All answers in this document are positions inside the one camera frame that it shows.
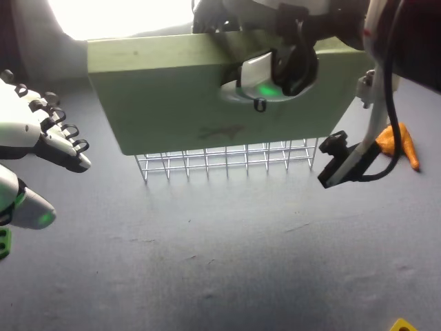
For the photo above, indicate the grey table cloth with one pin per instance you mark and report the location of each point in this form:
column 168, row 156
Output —
column 206, row 258

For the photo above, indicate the green block with holes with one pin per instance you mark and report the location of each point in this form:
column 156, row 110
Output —
column 4, row 243

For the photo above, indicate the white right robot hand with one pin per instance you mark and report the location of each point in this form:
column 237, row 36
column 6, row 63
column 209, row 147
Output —
column 310, row 20

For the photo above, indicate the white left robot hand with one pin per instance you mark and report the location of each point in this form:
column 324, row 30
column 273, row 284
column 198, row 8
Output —
column 17, row 127

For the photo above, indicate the orange toy chicken wing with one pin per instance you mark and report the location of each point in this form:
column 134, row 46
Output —
column 406, row 141

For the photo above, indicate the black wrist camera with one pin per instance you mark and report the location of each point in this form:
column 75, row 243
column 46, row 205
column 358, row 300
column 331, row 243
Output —
column 339, row 165

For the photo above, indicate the light green book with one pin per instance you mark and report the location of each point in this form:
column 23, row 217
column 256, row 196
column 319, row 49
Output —
column 155, row 96

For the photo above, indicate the yellow block with holes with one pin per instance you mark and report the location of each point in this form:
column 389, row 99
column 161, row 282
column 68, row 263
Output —
column 402, row 325

